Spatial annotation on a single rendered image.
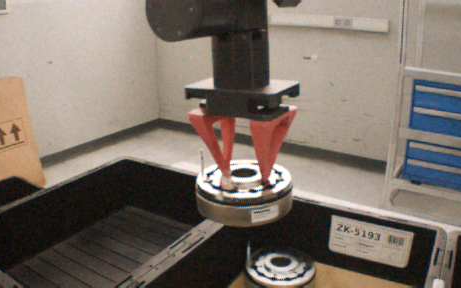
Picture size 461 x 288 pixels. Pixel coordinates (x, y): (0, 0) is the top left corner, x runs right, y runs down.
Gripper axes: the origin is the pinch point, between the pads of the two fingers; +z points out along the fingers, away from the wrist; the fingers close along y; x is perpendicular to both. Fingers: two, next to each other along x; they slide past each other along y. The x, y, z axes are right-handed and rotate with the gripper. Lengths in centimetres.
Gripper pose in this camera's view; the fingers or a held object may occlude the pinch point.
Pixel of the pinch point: (245, 168)
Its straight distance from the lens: 45.9
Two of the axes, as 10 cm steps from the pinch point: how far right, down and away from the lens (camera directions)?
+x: 5.3, -2.9, 8.0
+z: 0.5, 9.5, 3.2
